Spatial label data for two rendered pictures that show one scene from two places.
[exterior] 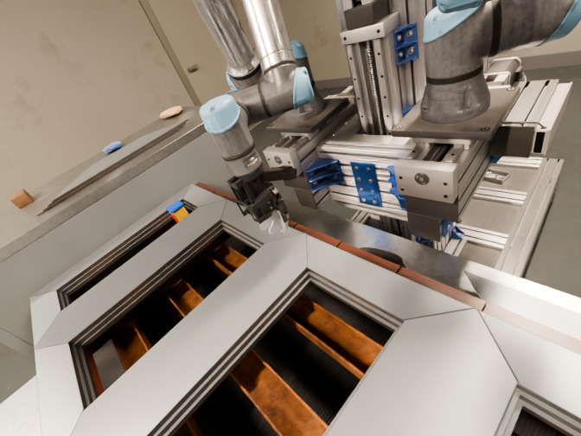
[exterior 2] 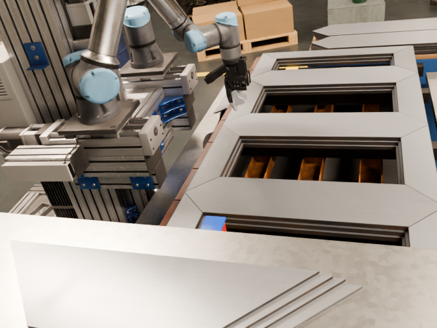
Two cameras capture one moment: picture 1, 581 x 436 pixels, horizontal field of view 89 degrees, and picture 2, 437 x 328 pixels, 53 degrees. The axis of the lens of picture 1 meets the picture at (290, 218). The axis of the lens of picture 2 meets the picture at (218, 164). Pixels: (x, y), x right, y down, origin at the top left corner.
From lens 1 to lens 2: 2.03 m
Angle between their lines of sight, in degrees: 96
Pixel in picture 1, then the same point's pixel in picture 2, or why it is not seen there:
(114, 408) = (382, 127)
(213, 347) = (320, 117)
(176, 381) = (346, 117)
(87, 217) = not seen: hidden behind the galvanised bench
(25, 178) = not seen: outside the picture
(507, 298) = (225, 103)
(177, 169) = not seen: hidden behind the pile
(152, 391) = (359, 121)
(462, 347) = (265, 77)
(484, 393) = (278, 72)
